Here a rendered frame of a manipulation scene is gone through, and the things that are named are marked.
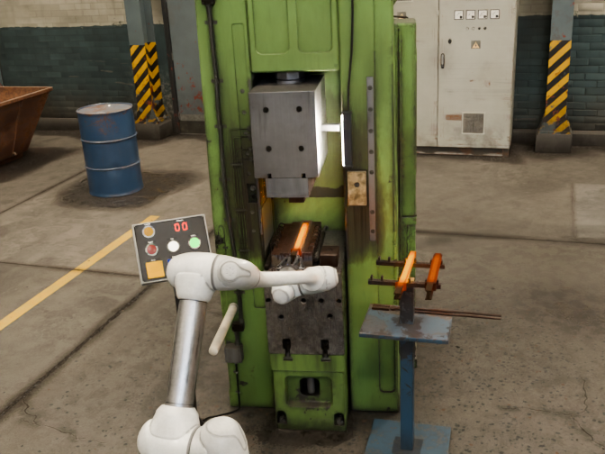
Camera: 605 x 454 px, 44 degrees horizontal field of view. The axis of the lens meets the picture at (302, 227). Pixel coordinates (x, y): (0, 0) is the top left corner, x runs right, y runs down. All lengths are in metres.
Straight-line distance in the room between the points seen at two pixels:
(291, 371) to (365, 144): 1.20
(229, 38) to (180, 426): 1.75
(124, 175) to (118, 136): 0.41
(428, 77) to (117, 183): 3.61
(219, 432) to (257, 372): 1.53
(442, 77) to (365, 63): 5.17
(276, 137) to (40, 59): 8.27
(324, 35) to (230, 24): 0.43
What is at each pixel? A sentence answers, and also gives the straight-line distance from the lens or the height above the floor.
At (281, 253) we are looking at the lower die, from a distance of 3.56.
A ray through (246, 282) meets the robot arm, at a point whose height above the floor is 1.26.
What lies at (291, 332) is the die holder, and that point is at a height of 0.59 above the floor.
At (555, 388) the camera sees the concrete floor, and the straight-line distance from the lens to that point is 4.42.
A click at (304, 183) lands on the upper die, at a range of 3.42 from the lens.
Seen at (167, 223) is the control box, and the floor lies 1.18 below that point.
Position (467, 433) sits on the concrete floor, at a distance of 4.00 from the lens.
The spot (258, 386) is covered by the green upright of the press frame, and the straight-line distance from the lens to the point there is 4.12.
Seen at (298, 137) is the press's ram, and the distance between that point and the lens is 3.36.
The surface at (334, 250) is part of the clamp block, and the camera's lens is 3.58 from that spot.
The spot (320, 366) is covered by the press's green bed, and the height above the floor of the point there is 0.40.
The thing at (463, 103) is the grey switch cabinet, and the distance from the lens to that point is 8.58.
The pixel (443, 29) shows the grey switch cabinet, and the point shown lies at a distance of 8.47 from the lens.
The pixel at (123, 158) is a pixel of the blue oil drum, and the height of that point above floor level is 0.40.
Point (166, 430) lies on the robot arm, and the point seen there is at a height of 0.84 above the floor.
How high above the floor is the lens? 2.37
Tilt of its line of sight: 21 degrees down
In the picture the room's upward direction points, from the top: 3 degrees counter-clockwise
